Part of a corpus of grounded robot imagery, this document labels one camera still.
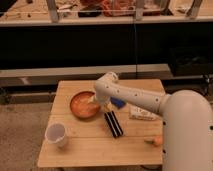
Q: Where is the orange carrot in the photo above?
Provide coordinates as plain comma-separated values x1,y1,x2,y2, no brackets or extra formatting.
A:
144,136,163,146

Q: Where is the wooden folding table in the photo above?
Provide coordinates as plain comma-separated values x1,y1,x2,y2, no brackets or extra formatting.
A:
38,81,162,167

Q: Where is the white plastic cup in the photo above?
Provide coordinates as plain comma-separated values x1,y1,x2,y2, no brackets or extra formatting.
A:
45,123,67,147

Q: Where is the orange ceramic bowl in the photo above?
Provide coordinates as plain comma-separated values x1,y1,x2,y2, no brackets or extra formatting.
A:
70,91,101,119

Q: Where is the blue sponge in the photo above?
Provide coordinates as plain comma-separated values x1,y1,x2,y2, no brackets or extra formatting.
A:
111,98,126,109

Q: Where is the grey metal bench rail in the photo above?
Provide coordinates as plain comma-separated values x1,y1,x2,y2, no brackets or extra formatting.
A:
0,64,170,87

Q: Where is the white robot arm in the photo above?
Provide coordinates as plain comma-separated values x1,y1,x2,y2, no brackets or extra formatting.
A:
94,72,213,171

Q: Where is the cluttered background shelf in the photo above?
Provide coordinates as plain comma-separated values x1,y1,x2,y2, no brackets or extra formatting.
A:
0,0,213,27

